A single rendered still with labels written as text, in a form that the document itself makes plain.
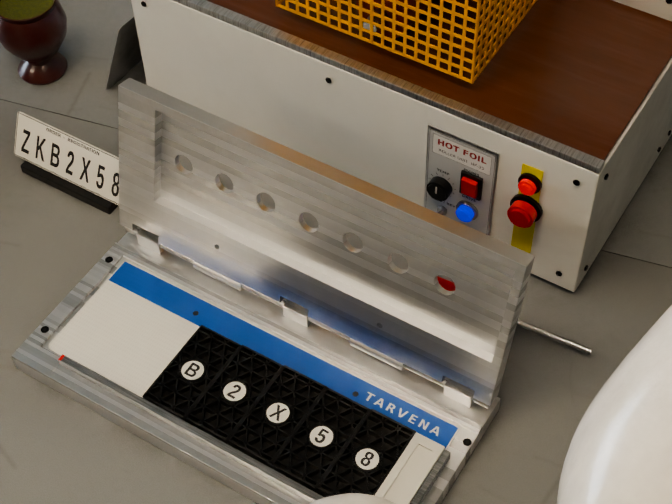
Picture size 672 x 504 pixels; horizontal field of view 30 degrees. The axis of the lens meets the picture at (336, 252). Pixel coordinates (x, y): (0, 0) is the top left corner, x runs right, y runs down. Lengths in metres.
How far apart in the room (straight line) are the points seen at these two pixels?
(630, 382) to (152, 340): 0.79
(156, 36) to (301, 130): 0.19
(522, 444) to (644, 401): 0.70
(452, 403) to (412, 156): 0.26
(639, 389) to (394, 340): 0.68
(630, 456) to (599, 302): 0.81
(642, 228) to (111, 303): 0.58
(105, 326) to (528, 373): 0.43
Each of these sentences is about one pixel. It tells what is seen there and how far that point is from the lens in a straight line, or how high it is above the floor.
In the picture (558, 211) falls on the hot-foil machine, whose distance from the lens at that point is 1.25.
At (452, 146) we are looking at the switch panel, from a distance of 1.25.
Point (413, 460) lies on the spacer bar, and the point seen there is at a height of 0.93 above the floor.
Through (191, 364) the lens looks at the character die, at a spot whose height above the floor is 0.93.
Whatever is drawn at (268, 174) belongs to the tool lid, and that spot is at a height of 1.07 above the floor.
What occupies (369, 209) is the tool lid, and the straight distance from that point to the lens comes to 1.15.
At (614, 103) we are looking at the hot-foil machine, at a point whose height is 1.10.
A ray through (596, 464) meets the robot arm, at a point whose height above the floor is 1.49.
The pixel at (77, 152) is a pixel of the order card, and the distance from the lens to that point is 1.42.
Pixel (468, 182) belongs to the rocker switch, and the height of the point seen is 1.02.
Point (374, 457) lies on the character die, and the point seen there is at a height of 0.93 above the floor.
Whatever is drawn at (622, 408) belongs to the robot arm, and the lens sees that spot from 0.54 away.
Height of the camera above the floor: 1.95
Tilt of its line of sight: 51 degrees down
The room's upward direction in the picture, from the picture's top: 2 degrees counter-clockwise
